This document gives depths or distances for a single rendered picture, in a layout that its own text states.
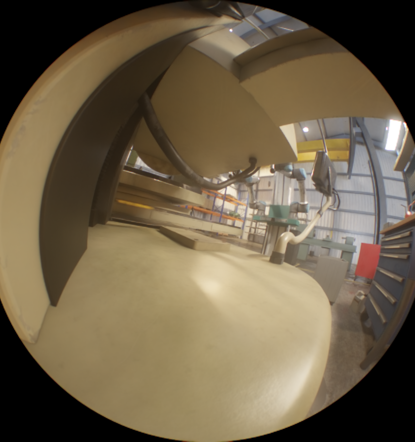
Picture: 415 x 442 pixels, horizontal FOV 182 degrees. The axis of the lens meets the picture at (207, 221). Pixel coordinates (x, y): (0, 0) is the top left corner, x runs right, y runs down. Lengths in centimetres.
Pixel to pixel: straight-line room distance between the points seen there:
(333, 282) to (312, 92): 172
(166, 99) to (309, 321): 62
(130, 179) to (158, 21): 103
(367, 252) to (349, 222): 611
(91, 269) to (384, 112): 68
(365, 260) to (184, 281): 403
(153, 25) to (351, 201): 1040
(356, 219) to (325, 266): 851
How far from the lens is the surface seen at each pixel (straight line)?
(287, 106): 44
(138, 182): 109
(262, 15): 810
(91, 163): 17
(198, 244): 37
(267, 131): 56
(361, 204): 1054
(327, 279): 180
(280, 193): 210
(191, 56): 42
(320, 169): 94
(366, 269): 408
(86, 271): 17
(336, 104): 46
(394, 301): 120
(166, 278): 17
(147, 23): 15
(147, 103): 34
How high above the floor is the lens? 68
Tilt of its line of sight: 1 degrees up
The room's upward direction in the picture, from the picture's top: 12 degrees clockwise
